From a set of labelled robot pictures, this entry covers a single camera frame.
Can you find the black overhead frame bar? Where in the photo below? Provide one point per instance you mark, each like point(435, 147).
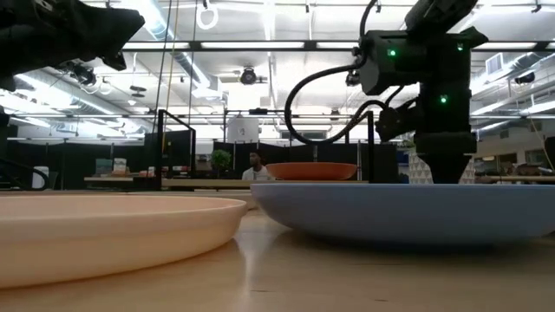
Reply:
point(260, 48)

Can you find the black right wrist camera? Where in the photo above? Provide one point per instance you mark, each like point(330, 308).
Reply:
point(392, 123)

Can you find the white bin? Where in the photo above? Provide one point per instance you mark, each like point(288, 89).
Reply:
point(41, 177)

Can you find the person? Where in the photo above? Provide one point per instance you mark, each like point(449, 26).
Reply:
point(256, 173)

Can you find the black metal rack frame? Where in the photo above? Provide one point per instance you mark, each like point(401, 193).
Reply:
point(175, 183)

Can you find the round black ceiling camera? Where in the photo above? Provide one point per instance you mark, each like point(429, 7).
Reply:
point(248, 76)

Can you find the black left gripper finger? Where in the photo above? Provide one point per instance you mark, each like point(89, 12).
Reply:
point(116, 61)
point(117, 24)

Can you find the background wooden table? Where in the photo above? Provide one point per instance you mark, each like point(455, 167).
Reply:
point(108, 178)

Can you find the background wooden desk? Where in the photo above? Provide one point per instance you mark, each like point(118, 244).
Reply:
point(516, 178)

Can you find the teal book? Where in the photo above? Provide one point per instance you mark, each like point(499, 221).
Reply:
point(103, 167)

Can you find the small green potted plant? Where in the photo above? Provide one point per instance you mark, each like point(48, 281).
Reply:
point(221, 159)

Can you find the white orange book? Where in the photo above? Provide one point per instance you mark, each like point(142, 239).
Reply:
point(119, 165)

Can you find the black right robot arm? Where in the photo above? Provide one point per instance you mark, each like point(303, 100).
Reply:
point(442, 65)

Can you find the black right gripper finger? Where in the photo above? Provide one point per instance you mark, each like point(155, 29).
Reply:
point(445, 169)

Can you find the white triangle-pattern planter with plant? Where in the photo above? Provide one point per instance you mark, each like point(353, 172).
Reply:
point(415, 171)

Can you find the black camera on rail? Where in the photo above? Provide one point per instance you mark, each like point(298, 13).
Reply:
point(83, 76)

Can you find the orange plate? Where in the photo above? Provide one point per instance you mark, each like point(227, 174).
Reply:
point(311, 171)

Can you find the beige plate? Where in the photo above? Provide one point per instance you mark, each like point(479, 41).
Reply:
point(108, 234)

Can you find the blue plate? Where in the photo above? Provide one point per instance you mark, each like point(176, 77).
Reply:
point(403, 212)

